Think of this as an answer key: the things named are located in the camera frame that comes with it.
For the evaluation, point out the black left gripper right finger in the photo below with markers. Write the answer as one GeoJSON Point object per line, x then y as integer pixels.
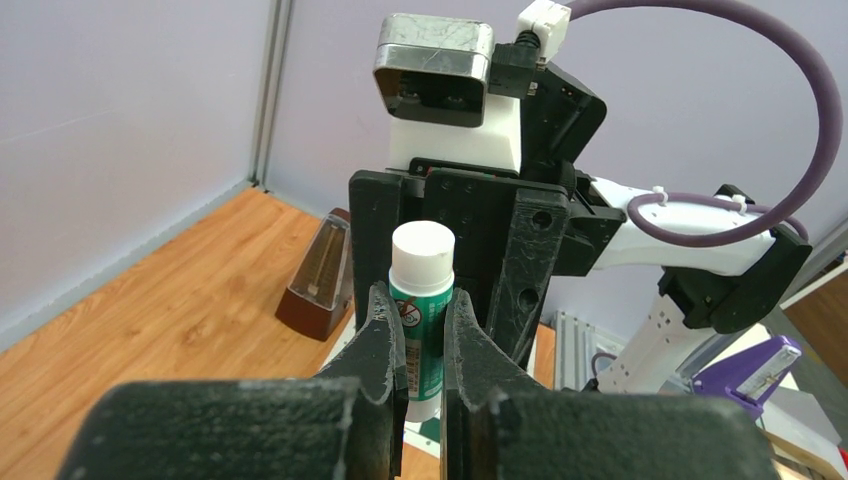
{"type": "Point", "coordinates": [499, 423]}

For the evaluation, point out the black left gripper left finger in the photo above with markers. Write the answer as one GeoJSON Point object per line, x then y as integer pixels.
{"type": "Point", "coordinates": [344, 422]}

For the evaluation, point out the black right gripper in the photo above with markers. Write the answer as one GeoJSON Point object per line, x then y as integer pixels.
{"type": "Point", "coordinates": [514, 231]}

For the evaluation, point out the green white glue stick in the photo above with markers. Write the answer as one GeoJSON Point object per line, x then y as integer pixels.
{"type": "Point", "coordinates": [421, 281]}

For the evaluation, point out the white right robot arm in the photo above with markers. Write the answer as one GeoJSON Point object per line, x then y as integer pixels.
{"type": "Point", "coordinates": [702, 291]}

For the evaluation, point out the wooden metronome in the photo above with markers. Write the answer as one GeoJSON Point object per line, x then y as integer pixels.
{"type": "Point", "coordinates": [321, 290]}

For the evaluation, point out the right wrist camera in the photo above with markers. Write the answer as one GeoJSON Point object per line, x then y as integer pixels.
{"type": "Point", "coordinates": [432, 73]}

